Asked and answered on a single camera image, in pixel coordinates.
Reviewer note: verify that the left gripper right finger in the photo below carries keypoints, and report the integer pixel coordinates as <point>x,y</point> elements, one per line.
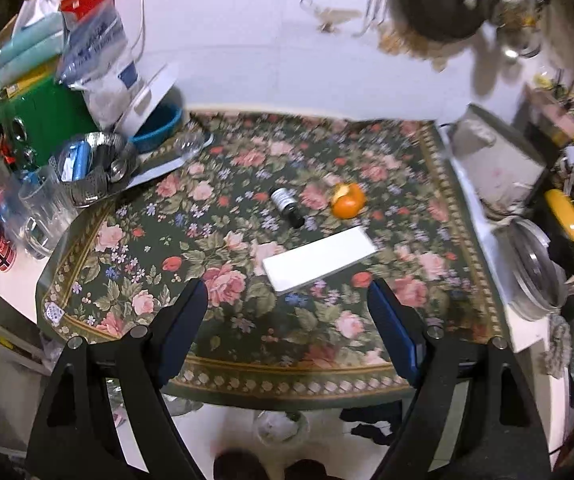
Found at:
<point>472,416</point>

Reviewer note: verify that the orange mandarin peel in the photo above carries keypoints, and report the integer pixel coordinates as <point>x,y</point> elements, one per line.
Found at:
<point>347,201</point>

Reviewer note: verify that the clear trash bin with bag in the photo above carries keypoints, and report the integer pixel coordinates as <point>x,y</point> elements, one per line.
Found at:
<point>281,429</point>

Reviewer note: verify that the dark blue cloth on floor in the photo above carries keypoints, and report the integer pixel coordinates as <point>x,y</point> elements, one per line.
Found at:
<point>377,423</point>

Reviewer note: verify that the person's left foot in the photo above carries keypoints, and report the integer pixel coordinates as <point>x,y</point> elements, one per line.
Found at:
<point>238,464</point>

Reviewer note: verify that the person's foot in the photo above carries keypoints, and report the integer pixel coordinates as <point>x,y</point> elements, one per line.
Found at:
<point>307,470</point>
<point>238,464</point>

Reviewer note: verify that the glass pot lid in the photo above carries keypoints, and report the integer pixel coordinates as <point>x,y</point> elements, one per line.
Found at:
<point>538,287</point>

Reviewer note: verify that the person's right foot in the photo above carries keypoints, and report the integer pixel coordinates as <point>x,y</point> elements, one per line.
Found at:
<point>307,470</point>

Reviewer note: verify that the clear glass mug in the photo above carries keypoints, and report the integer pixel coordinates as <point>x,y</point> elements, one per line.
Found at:
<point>49,210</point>

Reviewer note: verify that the white flat paper box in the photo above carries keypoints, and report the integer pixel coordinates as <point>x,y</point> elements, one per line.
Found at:
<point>311,262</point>

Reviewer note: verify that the metal container with utensils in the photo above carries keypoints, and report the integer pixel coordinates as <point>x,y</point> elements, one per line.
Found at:
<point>94,166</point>

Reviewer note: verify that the floral tablecloth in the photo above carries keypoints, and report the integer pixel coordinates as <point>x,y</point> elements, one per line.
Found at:
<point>316,347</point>

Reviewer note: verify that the small dark glass bottle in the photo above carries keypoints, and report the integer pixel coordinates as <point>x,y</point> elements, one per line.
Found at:
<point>287,207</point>

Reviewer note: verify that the small upturned drinking glass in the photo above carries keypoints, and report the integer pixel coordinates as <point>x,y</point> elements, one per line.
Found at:
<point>188,144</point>

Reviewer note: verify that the blue bowl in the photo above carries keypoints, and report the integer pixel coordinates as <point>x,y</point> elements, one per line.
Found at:
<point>158,127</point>

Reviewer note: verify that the green box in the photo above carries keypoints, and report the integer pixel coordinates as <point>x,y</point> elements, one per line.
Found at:
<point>36,123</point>

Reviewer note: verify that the clear plastic bag with powder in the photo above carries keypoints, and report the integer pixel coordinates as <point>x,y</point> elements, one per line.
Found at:
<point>98,62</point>

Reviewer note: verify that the teal rolled cloth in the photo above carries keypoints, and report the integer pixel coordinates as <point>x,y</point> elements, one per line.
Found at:
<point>31,47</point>

